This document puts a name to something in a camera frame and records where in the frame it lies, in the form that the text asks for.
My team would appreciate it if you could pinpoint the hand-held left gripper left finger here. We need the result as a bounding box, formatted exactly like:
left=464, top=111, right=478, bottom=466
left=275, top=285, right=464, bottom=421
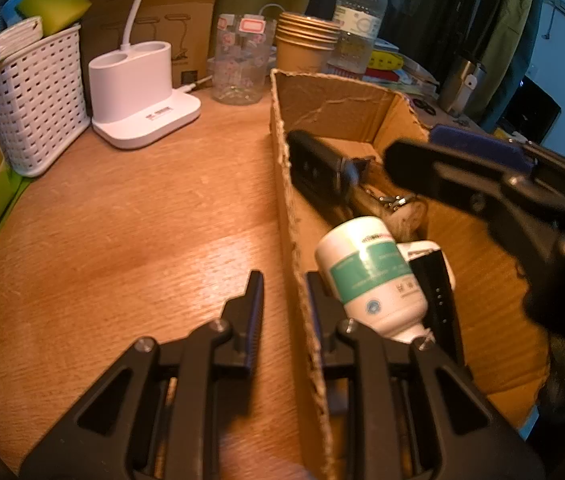
left=20, top=270, right=265, bottom=480

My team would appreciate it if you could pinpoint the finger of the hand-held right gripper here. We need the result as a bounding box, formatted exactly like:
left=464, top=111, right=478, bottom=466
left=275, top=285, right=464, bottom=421
left=429, top=124, right=539, bottom=177
left=385, top=139, right=514, bottom=222

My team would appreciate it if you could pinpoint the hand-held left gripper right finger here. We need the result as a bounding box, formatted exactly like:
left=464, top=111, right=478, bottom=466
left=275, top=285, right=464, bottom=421
left=307, top=271, right=546, bottom=480

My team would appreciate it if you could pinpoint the brown strap wristwatch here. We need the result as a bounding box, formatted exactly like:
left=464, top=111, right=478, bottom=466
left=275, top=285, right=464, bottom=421
left=353, top=180, right=429, bottom=243

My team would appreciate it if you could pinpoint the white bottle green label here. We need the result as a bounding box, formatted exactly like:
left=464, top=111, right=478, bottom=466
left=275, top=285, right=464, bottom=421
left=315, top=215, right=431, bottom=344

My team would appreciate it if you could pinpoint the black wristband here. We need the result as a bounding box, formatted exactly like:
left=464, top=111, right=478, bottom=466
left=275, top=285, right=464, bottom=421
left=407, top=250, right=466, bottom=367

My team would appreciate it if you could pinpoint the black car key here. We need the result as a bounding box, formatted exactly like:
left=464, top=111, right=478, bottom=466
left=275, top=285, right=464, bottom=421
left=287, top=129, right=361, bottom=207

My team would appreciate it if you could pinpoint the cardboard box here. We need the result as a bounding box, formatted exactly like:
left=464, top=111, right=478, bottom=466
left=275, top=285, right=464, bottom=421
left=268, top=67, right=551, bottom=480

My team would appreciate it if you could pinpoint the black monitor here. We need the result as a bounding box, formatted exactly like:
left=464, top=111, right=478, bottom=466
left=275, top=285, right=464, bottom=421
left=501, top=77, right=562, bottom=144

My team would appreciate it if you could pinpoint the steel thermos flask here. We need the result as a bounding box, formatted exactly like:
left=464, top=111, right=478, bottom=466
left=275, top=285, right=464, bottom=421
left=437, top=56, right=488, bottom=119

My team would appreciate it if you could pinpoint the olive curtain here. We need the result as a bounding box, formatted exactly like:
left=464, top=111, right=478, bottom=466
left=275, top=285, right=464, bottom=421
left=480, top=0, right=541, bottom=123

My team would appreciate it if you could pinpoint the red book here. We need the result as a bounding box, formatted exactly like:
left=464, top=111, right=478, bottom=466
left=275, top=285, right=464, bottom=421
left=361, top=67, right=399, bottom=84

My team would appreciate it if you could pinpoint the yellow packet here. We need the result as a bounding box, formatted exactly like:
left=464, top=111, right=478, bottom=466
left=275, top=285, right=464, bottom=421
left=366, top=49, right=407, bottom=72

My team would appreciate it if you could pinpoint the clear plastic water bottle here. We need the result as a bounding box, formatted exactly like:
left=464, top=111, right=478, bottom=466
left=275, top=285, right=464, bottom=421
left=327, top=0, right=390, bottom=79

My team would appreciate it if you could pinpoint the stack of brown paper cups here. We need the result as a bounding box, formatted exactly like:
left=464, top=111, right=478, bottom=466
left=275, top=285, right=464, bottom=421
left=274, top=11, right=342, bottom=76

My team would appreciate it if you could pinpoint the clear glass with stickers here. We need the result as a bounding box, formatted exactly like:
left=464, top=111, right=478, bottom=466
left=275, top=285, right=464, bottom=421
left=211, top=13, right=269, bottom=106

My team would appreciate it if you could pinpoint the white lamp base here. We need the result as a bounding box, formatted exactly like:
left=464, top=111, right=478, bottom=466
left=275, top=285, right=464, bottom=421
left=88, top=0, right=202, bottom=150

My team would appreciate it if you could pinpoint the flat brown cardboard carton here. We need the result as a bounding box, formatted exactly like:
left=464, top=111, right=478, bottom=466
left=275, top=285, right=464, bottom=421
left=76, top=0, right=228, bottom=89

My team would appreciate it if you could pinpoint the white plastic basket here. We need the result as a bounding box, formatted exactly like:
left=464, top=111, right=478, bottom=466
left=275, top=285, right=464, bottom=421
left=0, top=23, right=92, bottom=179

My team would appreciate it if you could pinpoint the white cloth in basket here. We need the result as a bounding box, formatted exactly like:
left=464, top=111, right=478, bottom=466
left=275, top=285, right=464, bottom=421
left=0, top=15, right=44, bottom=59

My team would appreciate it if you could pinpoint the green yellow sponge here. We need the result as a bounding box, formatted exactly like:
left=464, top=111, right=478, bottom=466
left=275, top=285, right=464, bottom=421
left=16, top=0, right=92, bottom=37

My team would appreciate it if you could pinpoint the blue item in basket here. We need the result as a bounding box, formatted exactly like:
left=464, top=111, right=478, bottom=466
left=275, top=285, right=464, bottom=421
left=1, top=0, right=29, bottom=27

